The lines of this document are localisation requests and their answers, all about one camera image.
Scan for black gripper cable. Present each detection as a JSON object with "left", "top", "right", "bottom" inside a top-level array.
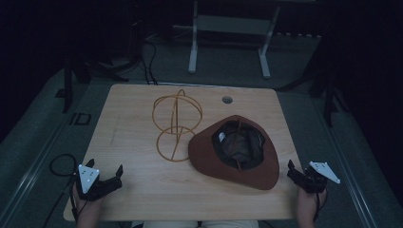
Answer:
[
  {"left": 42, "top": 153, "right": 80, "bottom": 228},
  {"left": 313, "top": 189, "right": 329, "bottom": 222}
]

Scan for white metal stand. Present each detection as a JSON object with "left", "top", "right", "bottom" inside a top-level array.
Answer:
[{"left": 187, "top": 0, "right": 281, "bottom": 80}]

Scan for orange wire hat stand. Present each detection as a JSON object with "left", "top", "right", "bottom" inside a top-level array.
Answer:
[{"left": 151, "top": 88, "right": 204, "bottom": 163}]

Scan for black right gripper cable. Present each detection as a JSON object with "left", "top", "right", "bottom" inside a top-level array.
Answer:
[{"left": 313, "top": 189, "right": 329, "bottom": 222}]

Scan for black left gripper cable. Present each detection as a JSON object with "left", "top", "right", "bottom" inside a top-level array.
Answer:
[{"left": 42, "top": 153, "right": 80, "bottom": 228}]

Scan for person's left hand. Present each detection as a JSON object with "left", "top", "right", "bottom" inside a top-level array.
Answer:
[{"left": 72, "top": 183, "right": 105, "bottom": 228}]

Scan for black floor bracket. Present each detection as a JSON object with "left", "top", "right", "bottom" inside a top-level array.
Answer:
[{"left": 68, "top": 112, "right": 93, "bottom": 126}]

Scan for black tripod stand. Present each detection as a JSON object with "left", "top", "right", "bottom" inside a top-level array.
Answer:
[
  {"left": 278, "top": 56, "right": 351, "bottom": 128},
  {"left": 56, "top": 47, "right": 144, "bottom": 114}
]

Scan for brown felt hat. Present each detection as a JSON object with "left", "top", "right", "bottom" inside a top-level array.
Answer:
[{"left": 187, "top": 114, "right": 280, "bottom": 191}]

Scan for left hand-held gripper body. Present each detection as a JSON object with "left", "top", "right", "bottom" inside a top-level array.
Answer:
[{"left": 76, "top": 163, "right": 112, "bottom": 202}]

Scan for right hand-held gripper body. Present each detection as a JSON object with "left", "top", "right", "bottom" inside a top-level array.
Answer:
[{"left": 298, "top": 161, "right": 342, "bottom": 195}]

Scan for person's right hand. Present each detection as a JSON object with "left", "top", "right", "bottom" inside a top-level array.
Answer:
[{"left": 296, "top": 185, "right": 328, "bottom": 228}]

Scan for black floor cables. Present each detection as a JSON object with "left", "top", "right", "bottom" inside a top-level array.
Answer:
[{"left": 139, "top": 40, "right": 160, "bottom": 86}]

